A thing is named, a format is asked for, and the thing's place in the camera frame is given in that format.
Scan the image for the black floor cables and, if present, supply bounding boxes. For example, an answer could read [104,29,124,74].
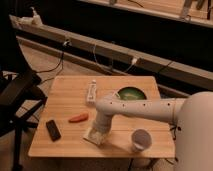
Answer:
[165,124,179,168]

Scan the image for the black phone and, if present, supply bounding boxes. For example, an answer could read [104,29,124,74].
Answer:
[46,120,61,141]

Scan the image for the wooden table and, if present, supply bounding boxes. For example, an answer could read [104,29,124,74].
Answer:
[28,76,175,158]

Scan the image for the green ceramic bowl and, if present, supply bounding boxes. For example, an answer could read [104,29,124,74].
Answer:
[117,87,146,100]

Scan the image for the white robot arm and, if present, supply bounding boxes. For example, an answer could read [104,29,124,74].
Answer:
[84,92,213,171]

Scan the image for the grey metal rail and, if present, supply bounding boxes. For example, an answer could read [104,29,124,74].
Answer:
[10,15,213,91]

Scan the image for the white bottle on rail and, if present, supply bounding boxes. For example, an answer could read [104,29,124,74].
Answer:
[32,7,43,26]

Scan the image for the orange carrot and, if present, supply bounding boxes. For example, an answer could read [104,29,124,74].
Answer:
[68,113,89,123]

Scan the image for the white paper cup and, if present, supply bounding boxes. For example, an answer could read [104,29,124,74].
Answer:
[131,129,152,153]

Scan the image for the white sponge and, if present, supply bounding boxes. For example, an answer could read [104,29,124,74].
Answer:
[83,129,103,145]

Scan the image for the white tube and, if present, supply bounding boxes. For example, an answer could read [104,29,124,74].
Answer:
[86,80,97,103]

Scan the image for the black chair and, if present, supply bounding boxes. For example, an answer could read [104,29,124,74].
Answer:
[0,0,47,171]

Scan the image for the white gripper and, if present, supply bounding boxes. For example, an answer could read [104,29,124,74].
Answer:
[87,114,113,144]

